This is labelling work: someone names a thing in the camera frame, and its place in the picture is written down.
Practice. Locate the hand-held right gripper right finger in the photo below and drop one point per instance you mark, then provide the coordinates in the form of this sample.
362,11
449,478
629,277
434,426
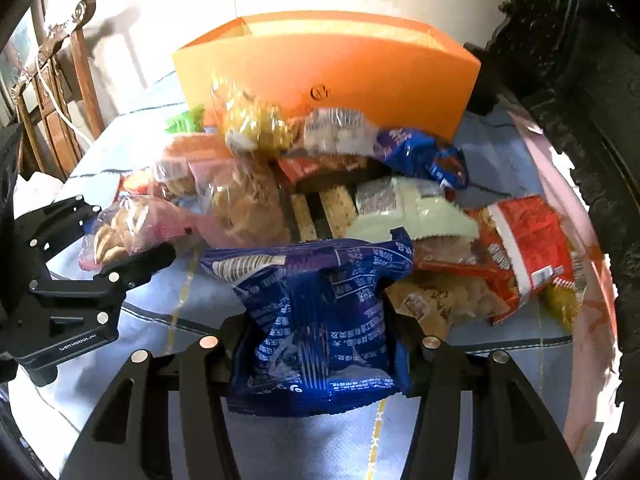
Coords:
440,375

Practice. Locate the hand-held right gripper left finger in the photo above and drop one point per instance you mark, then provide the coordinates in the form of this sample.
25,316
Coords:
200,375

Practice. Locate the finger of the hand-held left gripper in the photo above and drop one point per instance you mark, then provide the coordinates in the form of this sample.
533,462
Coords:
55,220
140,262

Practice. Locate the pink pastry packet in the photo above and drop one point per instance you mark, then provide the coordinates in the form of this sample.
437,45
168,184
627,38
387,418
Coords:
125,230

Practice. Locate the large blue snack packet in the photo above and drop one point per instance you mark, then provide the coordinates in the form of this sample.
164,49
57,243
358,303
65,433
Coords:
320,320

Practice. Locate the yellow snack packet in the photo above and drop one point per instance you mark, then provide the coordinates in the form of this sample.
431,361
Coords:
562,305

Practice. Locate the chocolate wafer bar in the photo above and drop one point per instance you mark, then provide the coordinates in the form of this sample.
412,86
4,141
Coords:
320,165

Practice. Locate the orange cardboard box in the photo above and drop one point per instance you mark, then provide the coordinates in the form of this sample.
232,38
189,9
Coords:
350,75

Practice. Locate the brown paper snack packet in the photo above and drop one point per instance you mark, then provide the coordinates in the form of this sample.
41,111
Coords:
440,305

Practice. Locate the red-edged pastry packet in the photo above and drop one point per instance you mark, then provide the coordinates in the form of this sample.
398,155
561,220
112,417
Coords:
160,182

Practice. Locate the brown wooden chair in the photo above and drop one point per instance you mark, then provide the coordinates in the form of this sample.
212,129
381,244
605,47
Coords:
55,110

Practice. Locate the orange clear snack packet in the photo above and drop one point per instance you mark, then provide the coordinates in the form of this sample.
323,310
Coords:
450,255

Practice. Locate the pink-edged biscuit packet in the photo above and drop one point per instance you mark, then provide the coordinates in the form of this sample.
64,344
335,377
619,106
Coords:
245,200

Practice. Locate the clear round pastry packet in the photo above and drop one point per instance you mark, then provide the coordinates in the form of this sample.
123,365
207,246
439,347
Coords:
192,146

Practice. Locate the red snack packet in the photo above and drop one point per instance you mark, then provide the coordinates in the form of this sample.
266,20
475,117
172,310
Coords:
530,240

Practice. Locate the pale green snack packet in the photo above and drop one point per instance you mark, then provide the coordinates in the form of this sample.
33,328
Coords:
415,212

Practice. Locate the grain bar packet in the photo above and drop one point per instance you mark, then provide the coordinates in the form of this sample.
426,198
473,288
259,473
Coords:
342,207
302,217

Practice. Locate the blue cookie packet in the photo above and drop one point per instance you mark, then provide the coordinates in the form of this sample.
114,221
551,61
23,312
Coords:
420,155

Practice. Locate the clear white candy packet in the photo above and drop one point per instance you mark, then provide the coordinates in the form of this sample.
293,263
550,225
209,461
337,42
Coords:
335,130

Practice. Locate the dark carved wooden furniture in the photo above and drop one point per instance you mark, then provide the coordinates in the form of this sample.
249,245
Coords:
575,60

